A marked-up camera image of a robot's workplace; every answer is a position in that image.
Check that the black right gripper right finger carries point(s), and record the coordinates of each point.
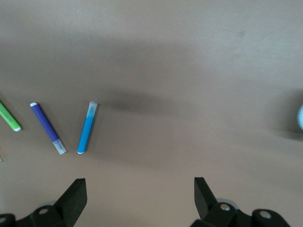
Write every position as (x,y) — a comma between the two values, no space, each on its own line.
(220,215)

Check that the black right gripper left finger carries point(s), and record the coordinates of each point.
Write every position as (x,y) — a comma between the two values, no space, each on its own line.
(59,212)

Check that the blue marker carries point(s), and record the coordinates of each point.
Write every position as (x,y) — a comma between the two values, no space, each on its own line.
(86,132)

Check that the purple marker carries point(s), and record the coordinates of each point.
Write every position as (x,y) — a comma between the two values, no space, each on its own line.
(46,125)

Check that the green marker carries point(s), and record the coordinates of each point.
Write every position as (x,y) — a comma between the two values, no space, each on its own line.
(8,117)

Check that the light blue mesh cup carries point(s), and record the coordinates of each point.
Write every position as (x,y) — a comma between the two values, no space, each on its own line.
(300,117)

